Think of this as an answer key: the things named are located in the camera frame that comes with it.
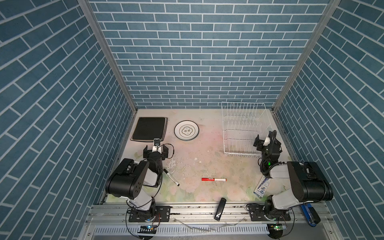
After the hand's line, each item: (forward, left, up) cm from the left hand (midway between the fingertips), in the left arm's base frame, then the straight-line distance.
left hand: (156, 144), depth 91 cm
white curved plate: (+16, -18, -6) cm, 25 cm away
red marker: (-20, -36, -6) cm, 41 cm away
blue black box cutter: (-38, -81, -3) cm, 89 cm away
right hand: (+2, -68, +6) cm, 68 cm away
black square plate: (+17, +9, -5) cm, 19 cm away
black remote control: (-35, -36, -4) cm, 51 cm away
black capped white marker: (-18, -10, -6) cm, 22 cm away
